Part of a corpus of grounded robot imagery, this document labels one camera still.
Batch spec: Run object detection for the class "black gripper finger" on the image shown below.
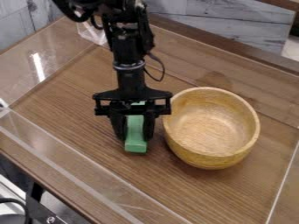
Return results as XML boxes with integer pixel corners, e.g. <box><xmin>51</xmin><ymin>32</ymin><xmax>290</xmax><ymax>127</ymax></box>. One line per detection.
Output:
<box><xmin>108</xmin><ymin>109</ymin><xmax>127</xmax><ymax>141</ymax></box>
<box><xmin>143</xmin><ymin>110</ymin><xmax>155</xmax><ymax>141</ymax></box>

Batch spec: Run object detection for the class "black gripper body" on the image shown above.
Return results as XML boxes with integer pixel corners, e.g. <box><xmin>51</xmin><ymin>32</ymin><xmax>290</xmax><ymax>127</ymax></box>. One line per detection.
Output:
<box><xmin>92</xmin><ymin>61</ymin><xmax>173</xmax><ymax>116</ymax></box>

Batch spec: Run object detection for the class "green rectangular block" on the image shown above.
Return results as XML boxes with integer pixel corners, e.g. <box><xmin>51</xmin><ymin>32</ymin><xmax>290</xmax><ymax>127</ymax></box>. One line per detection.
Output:
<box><xmin>123</xmin><ymin>101</ymin><xmax>149</xmax><ymax>154</ymax></box>

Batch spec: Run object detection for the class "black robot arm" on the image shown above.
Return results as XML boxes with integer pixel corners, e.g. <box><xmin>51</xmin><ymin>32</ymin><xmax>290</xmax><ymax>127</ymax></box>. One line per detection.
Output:
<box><xmin>52</xmin><ymin>0</ymin><xmax>173</xmax><ymax>141</ymax></box>

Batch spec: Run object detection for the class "brown wooden bowl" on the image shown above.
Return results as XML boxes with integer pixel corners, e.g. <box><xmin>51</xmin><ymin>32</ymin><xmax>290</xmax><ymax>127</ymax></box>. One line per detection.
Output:
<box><xmin>163</xmin><ymin>87</ymin><xmax>260</xmax><ymax>170</ymax></box>

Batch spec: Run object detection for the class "black cable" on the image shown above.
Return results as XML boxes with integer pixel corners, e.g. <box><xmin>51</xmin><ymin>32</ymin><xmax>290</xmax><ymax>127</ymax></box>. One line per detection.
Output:
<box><xmin>143</xmin><ymin>52</ymin><xmax>165</xmax><ymax>82</ymax></box>

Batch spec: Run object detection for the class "clear acrylic corner bracket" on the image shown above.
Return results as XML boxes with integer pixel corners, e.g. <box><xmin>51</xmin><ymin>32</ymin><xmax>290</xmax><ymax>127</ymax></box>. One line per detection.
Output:
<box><xmin>77</xmin><ymin>22</ymin><xmax>108</xmax><ymax>46</ymax></box>

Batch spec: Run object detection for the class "black table leg bracket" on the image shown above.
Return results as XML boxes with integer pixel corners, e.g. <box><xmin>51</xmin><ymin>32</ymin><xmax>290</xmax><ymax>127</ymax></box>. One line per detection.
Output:
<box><xmin>25</xmin><ymin>182</ymin><xmax>68</xmax><ymax>224</ymax></box>

